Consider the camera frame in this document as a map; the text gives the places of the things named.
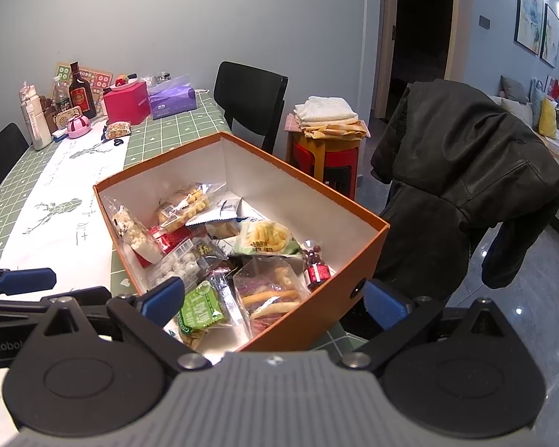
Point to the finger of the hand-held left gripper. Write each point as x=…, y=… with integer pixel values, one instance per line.
x=23, y=281
x=95, y=299

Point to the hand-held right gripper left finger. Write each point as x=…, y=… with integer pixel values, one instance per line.
x=165, y=298

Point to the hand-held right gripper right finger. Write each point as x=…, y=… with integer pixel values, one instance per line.
x=386, y=302

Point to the clear packet with green label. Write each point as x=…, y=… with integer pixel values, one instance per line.
x=200, y=309

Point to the orange cardboard box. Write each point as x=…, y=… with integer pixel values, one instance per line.
x=335, y=279

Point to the red and white snack packet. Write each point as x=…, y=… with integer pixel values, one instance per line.
x=170, y=240

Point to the clear packet of white puffs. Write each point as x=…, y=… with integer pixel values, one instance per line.
x=135, y=237

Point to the clear packet of dark red balls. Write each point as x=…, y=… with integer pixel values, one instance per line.
x=316, y=270

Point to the white snack packet green label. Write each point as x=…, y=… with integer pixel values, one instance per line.
x=209, y=212

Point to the clear packet of golden crackers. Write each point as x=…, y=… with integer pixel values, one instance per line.
x=186, y=202

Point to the clear bag of colourful snacks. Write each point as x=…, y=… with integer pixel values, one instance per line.
x=270, y=293

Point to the green and white fries packet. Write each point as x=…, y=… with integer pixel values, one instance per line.
x=265, y=237

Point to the white printed table runner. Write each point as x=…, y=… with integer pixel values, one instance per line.
x=65, y=242

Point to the black chair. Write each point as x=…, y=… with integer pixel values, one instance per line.
x=249, y=98
x=0, y=163

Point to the red plastic stool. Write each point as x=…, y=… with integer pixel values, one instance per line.
x=340, y=167

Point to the dark jacket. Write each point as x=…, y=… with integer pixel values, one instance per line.
x=461, y=172

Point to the small white and blue object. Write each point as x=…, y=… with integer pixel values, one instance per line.
x=58, y=135

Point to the white bottle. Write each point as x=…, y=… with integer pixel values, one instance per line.
x=37, y=121

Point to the pink round lidded pot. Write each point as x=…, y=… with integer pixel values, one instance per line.
x=78, y=126

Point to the cream slotted radio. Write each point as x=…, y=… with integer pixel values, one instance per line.
x=67, y=118

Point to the yellow plastic stool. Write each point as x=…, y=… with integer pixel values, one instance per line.
x=310, y=149

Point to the yellow patterned folded cloth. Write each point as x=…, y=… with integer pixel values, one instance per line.
x=335, y=129

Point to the clear plastic bottle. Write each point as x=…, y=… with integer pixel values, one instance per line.
x=60, y=95

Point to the dark liquor bottle red label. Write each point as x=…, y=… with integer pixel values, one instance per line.
x=81, y=95

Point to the purple tissue box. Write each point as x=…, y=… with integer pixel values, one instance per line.
x=172, y=102

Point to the magenta box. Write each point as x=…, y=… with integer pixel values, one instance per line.
x=125, y=105

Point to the pink checked cloth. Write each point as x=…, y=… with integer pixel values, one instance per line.
x=291, y=123

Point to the white folded towel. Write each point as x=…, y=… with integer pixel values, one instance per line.
x=326, y=108

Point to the white bowl with red fruit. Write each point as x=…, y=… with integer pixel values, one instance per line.
x=123, y=83

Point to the dotted pattern cards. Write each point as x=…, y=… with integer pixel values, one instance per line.
x=100, y=77

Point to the clear plastic bags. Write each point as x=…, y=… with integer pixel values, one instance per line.
x=156, y=79

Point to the yellow cushion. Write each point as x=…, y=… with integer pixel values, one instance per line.
x=548, y=118

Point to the grey cushion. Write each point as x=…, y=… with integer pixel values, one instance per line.
x=514, y=89

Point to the blue cushion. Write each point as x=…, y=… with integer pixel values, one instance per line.
x=537, y=102

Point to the dark wall switch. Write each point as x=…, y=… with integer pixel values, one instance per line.
x=484, y=22

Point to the small framed wall picture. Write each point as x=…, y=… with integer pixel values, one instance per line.
x=550, y=37

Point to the large framed wall picture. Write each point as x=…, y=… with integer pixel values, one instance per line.
x=530, y=14

